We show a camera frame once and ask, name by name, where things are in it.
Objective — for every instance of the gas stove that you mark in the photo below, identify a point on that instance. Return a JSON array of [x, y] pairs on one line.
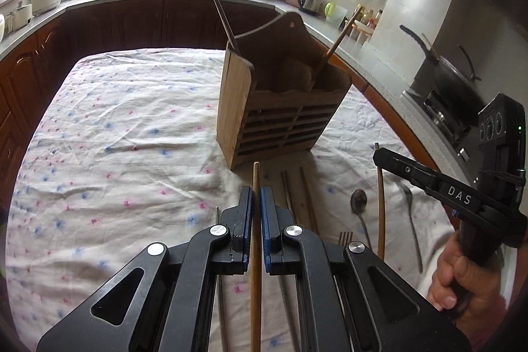
[[445, 117]]

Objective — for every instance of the dark chopstick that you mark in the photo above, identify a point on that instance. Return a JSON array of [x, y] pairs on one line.
[[220, 12]]

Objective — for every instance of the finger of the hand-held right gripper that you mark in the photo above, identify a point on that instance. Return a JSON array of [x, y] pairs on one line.
[[406, 168]]

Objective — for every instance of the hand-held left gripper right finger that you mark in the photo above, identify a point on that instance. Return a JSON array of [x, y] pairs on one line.
[[264, 224]]

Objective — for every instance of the wooden lower cabinets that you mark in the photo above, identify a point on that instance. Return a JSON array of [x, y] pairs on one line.
[[123, 26]]

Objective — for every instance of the spice jars set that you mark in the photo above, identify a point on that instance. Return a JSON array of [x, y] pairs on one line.
[[362, 33]]

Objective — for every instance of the black wok with lid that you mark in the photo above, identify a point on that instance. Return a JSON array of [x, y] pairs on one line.
[[453, 84]]

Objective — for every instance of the metal chopstick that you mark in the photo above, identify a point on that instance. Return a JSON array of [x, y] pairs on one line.
[[217, 216], [287, 191]]

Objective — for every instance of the grey kitchen countertop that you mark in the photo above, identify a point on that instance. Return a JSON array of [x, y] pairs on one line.
[[371, 63]]

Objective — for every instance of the wooden utensil holder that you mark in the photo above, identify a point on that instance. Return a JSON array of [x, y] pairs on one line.
[[272, 129]]

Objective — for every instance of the person's right hand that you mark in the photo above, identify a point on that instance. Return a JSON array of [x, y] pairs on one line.
[[447, 273]]

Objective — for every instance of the green cup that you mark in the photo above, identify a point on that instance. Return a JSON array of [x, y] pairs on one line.
[[330, 9]]

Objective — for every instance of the sauce bottles group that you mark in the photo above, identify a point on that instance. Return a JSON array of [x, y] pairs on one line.
[[371, 16]]

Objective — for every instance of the floral white tablecloth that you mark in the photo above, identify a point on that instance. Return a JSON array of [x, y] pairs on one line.
[[123, 129]]

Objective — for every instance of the metal fork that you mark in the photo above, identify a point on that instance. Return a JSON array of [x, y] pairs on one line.
[[413, 228], [345, 238]]

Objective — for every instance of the small white cooker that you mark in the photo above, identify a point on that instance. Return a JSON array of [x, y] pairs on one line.
[[18, 16]]

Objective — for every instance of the metal spoon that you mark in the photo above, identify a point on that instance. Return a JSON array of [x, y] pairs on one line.
[[358, 200]]

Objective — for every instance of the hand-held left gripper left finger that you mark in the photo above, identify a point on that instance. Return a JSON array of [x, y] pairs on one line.
[[250, 224]]

